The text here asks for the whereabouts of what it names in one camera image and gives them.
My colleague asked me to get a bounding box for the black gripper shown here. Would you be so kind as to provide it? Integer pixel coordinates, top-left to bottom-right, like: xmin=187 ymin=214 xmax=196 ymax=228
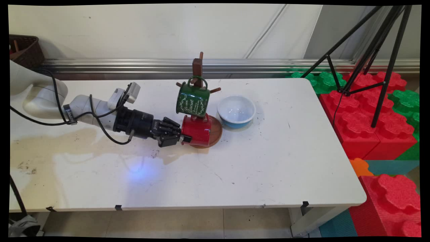
xmin=114 ymin=108 xmax=193 ymax=148

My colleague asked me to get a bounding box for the red enamel mug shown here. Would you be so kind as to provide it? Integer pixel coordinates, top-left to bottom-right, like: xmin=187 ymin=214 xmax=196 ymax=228
xmin=181 ymin=114 xmax=213 ymax=147

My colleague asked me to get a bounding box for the green enamel mug white print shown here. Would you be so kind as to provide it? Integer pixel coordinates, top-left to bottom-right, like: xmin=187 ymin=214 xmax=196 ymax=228
xmin=175 ymin=75 xmax=211 ymax=118

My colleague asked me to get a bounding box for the blue and white bowl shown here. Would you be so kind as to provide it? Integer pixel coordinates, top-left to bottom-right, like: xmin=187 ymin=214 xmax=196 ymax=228
xmin=217 ymin=95 xmax=257 ymax=129

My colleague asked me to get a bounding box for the brown wooden mug tree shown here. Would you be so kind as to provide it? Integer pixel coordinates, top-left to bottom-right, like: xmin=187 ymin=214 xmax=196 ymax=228
xmin=176 ymin=51 xmax=223 ymax=149

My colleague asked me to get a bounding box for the green foam block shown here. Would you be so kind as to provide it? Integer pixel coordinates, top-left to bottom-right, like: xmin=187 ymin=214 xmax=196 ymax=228
xmin=285 ymin=71 xmax=347 ymax=95
xmin=387 ymin=89 xmax=421 ymax=161

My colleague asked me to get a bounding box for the brown wicker basket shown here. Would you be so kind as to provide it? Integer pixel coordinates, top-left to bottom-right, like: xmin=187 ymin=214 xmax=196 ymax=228
xmin=9 ymin=34 xmax=45 ymax=70

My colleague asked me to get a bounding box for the white table leg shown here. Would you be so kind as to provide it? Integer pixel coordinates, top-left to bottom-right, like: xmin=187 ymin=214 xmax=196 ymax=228
xmin=288 ymin=205 xmax=349 ymax=238

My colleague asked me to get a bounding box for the grey object under table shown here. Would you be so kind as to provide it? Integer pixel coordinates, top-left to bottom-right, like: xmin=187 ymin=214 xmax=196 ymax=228
xmin=8 ymin=214 xmax=45 ymax=238

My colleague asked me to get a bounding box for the large red foam block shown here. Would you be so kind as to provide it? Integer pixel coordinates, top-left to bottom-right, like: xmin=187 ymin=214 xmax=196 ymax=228
xmin=318 ymin=71 xmax=418 ymax=161

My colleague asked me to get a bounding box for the teal foam block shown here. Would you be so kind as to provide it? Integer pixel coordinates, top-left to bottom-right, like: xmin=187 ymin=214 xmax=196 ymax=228
xmin=364 ymin=159 xmax=421 ymax=176
xmin=318 ymin=210 xmax=358 ymax=238

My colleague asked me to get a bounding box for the orange foam block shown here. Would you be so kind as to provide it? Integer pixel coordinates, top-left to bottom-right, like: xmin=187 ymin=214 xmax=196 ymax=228
xmin=349 ymin=158 xmax=374 ymax=178

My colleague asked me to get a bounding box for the black tripod stand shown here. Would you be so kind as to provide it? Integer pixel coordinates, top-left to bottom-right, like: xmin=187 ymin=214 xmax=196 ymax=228
xmin=300 ymin=5 xmax=413 ymax=128

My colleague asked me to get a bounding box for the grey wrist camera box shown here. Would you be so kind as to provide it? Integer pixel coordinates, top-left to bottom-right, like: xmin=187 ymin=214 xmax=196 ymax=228
xmin=107 ymin=81 xmax=141 ymax=110

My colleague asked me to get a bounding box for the aluminium wall rail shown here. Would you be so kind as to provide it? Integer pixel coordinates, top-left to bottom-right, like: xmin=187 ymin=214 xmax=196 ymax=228
xmin=34 ymin=58 xmax=421 ymax=75

